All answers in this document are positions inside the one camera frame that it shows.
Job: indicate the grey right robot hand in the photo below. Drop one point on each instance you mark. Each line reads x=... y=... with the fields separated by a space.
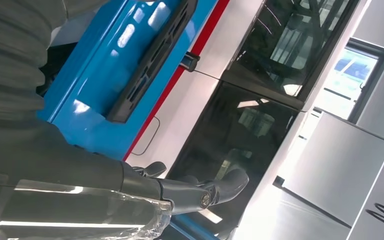
x=62 y=179

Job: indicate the black framed glass window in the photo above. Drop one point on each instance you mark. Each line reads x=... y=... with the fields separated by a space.
x=351 y=76

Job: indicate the blue metal shelf rack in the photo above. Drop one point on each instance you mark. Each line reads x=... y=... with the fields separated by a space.
x=89 y=82

